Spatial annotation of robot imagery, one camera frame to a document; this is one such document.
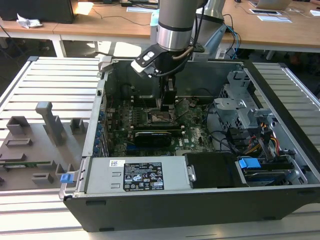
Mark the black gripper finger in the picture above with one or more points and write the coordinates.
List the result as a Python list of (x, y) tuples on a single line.
[(171, 100)]

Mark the grey parts rack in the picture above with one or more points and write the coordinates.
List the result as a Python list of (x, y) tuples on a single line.
[(37, 155)]

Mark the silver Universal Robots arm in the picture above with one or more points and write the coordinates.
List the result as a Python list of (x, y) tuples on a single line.
[(175, 15)]

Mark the wooden office desk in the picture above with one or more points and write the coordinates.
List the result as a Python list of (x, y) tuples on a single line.
[(275, 32), (100, 25)]

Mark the CPU socket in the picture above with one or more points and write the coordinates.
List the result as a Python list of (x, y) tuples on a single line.
[(160, 118)]

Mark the crumpled white paper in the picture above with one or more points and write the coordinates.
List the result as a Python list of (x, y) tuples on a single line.
[(27, 22)]

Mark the green RAM stick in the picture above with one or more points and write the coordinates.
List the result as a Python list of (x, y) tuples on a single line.
[(32, 164)]

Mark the black desktop computer box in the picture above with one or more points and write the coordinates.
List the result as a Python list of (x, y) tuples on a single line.
[(37, 10)]

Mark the black RAM slot bank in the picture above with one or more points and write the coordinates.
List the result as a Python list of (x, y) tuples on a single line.
[(175, 129), (146, 101)]

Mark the black plastic bay cover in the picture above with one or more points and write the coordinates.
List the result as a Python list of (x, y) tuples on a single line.
[(212, 170)]

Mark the green motherboard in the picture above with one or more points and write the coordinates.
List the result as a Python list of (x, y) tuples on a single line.
[(197, 132)]

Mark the pale blue teach pendant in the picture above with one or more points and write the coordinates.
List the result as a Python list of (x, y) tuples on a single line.
[(215, 40)]

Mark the black graphics card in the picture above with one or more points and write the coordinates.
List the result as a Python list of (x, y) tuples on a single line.
[(152, 140)]

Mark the white paper sheet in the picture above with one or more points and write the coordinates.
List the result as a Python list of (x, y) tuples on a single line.
[(275, 18), (138, 9), (315, 13)]

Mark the silver metal drive cage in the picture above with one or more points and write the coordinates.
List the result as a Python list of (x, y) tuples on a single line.
[(226, 112)]

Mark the silver laptop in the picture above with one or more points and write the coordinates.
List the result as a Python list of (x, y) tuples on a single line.
[(272, 3)]

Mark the white framed tablet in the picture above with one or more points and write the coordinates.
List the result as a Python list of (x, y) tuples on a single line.
[(265, 11)]

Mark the small blue plastic clip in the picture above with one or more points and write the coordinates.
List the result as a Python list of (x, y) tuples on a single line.
[(66, 178)]

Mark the hard disk in blue carrier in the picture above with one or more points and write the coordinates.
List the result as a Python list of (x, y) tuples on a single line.
[(248, 163)]

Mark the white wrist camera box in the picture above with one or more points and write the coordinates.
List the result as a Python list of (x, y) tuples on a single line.
[(138, 66)]

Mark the blue expansion slot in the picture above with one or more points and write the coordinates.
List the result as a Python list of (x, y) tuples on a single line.
[(131, 150)]

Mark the black open PC case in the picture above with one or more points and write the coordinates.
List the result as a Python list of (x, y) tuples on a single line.
[(175, 210)]

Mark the grey power supply unit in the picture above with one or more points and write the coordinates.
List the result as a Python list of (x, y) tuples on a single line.
[(105, 175)]

